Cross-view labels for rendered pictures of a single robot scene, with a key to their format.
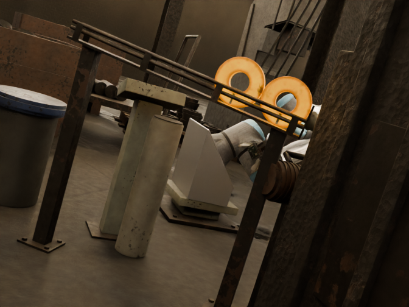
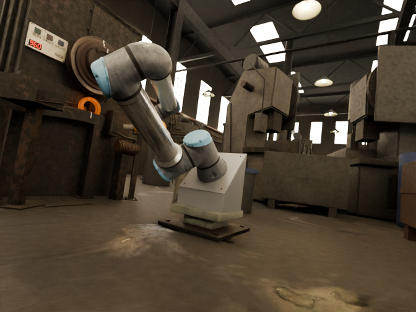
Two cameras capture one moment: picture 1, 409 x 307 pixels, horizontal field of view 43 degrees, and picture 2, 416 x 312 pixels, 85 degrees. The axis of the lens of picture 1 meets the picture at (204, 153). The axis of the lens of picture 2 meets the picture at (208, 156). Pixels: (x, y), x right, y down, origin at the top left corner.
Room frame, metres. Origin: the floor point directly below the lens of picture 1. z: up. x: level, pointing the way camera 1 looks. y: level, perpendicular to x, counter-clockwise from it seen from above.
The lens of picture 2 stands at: (3.76, -0.83, 0.30)
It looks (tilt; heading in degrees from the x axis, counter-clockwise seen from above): 5 degrees up; 147
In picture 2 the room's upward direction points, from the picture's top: 7 degrees clockwise
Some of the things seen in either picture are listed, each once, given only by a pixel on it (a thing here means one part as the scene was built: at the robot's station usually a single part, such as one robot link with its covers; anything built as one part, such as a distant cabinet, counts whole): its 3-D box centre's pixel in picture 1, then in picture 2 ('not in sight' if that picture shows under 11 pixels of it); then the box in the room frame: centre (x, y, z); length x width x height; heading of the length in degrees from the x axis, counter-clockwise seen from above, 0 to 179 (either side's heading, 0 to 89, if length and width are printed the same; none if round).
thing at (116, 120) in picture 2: not in sight; (111, 123); (1.49, -0.45, 0.68); 0.11 x 0.08 x 0.24; 24
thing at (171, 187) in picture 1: (198, 196); (207, 210); (2.62, -0.04, 0.10); 0.32 x 0.32 x 0.04; 24
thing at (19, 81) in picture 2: not in sight; (25, 143); (2.07, -0.99, 0.36); 0.26 x 0.20 x 0.72; 149
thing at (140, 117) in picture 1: (132, 160); not in sight; (1.99, 0.26, 0.31); 0.24 x 0.16 x 0.62; 114
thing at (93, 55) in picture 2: not in sight; (103, 65); (1.69, -0.62, 1.12); 0.28 x 0.06 x 0.28; 114
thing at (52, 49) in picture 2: not in sight; (47, 43); (1.64, -1.01, 1.15); 0.26 x 0.02 x 0.18; 114
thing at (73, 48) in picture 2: not in sight; (96, 67); (1.60, -0.66, 1.12); 0.47 x 0.06 x 0.47; 114
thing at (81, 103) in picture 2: not in sight; (90, 108); (1.60, -0.66, 0.75); 0.18 x 0.03 x 0.18; 113
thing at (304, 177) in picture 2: not in sight; (299, 182); (1.77, 2.10, 0.39); 1.03 x 0.83 x 0.77; 39
